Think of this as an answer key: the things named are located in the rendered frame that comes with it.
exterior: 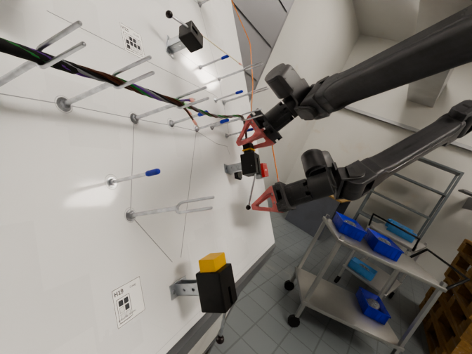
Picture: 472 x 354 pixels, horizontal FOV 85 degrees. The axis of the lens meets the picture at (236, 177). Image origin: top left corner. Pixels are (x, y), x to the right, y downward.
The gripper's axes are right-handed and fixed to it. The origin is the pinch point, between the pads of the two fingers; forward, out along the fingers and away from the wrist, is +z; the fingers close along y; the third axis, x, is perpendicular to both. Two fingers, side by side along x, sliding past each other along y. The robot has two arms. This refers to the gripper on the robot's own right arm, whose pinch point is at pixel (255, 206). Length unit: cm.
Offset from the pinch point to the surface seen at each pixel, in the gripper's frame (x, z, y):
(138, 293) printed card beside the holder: 11.8, 8.8, 34.0
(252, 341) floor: 67, 62, -105
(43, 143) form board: -6.9, 5.9, 47.2
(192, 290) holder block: 13.9, 5.7, 25.7
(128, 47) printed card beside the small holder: -27.4, 2.6, 35.1
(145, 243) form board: 5.1, 7.8, 32.3
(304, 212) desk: -23, 51, -386
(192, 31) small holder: -33.3, -5.7, 25.6
